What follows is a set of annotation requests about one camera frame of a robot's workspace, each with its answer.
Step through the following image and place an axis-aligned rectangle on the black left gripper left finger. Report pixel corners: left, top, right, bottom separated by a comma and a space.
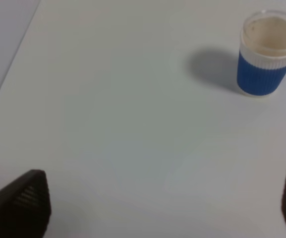
0, 170, 52, 238

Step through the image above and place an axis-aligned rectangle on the blue sleeved clear cup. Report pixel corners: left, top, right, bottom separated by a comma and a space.
236, 10, 286, 97

